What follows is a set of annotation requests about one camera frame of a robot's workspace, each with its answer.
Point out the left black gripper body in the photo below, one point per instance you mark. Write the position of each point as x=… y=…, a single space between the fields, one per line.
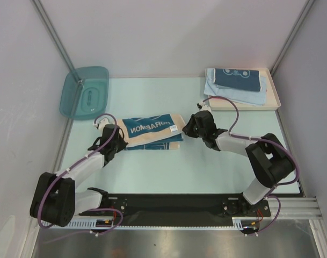
x=119 y=144

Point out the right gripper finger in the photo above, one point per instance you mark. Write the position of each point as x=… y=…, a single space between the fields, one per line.
x=191 y=122
x=191 y=132

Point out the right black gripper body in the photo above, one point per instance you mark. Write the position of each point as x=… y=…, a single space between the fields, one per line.
x=191 y=126

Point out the teal cream cartoon towel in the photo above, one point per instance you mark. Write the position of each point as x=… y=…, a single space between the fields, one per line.
x=152 y=133

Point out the light blue towel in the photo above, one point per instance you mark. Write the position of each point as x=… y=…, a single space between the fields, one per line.
x=240 y=96

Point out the dark blue cream-edged towel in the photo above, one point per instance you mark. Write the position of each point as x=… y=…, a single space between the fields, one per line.
x=239 y=79

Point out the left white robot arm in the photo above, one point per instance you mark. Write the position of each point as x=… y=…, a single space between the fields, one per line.
x=56 y=200

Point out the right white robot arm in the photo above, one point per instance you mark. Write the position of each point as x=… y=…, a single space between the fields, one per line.
x=271 y=163

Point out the white barcode label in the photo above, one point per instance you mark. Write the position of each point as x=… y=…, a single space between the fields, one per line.
x=173 y=128

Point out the teal plastic bin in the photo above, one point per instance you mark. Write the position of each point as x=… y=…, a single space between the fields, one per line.
x=85 y=93

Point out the cream plastic tray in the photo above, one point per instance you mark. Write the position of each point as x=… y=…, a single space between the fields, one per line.
x=272 y=101

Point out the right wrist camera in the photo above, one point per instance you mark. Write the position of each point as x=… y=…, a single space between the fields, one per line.
x=202 y=106

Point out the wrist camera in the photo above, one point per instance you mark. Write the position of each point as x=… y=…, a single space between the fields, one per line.
x=202 y=106
x=101 y=124

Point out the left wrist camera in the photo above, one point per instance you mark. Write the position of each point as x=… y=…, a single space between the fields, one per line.
x=101 y=124

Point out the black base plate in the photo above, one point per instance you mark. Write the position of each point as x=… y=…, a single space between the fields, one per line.
x=186 y=206

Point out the white slotted cable duct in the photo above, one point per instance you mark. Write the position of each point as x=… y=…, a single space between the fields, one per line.
x=102 y=224

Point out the aluminium frame rail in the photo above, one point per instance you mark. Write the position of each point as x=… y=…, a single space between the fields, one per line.
x=284 y=207

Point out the right corner aluminium post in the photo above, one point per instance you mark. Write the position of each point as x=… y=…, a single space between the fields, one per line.
x=309 y=4

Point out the corner aluminium post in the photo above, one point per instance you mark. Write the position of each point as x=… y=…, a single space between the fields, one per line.
x=49 y=26
x=309 y=4

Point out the left corner aluminium post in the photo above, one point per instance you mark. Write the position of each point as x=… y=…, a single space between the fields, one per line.
x=49 y=26

